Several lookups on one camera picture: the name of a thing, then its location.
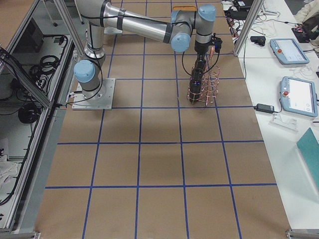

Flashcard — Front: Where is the black power adapter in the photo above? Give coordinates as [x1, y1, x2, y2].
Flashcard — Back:
[254, 104, 275, 114]

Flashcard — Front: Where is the copper wire bottle basket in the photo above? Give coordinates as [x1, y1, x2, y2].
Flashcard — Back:
[187, 46, 220, 106]

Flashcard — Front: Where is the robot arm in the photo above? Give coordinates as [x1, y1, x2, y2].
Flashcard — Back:
[77, 0, 222, 100]

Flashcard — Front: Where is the teach pendant far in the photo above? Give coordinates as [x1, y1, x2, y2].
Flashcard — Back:
[270, 38, 310, 65]

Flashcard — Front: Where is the dark wine bottle right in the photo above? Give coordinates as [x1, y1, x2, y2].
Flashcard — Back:
[188, 68, 203, 104]

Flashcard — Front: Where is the teach pendant near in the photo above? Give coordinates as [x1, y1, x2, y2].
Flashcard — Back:
[280, 76, 318, 117]

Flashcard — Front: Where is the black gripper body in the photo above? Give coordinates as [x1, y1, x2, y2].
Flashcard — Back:
[194, 34, 222, 72]

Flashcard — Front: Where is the teach pendant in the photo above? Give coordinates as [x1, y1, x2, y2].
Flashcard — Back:
[270, 38, 310, 65]
[280, 76, 318, 117]

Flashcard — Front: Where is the aluminium frame post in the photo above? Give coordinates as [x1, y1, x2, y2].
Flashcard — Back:
[233, 0, 264, 57]

